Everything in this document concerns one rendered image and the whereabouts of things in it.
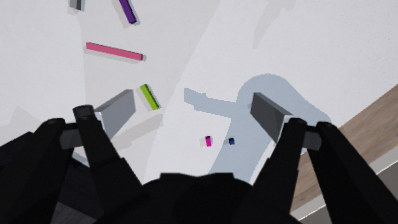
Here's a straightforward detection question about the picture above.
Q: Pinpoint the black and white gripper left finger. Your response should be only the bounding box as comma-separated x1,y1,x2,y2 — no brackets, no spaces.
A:
0,89,170,224

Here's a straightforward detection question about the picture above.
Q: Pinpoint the grey rod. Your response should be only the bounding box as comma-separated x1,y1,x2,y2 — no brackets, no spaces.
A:
70,0,81,10

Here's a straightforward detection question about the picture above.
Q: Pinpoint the purple rod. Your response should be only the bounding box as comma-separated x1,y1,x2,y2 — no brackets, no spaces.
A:
119,0,137,24

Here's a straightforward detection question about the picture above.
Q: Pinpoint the lime green rod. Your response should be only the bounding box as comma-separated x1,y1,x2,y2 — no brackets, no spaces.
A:
140,84,159,110

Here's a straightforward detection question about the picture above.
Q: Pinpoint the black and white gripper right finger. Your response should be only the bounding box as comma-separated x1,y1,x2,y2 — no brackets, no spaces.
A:
231,92,398,224

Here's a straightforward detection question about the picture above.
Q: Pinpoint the pink rod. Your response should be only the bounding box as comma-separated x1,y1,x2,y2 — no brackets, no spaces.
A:
86,42,143,61

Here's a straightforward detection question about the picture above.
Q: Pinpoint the small magenta block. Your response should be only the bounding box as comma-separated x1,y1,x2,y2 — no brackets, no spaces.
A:
205,136,211,147

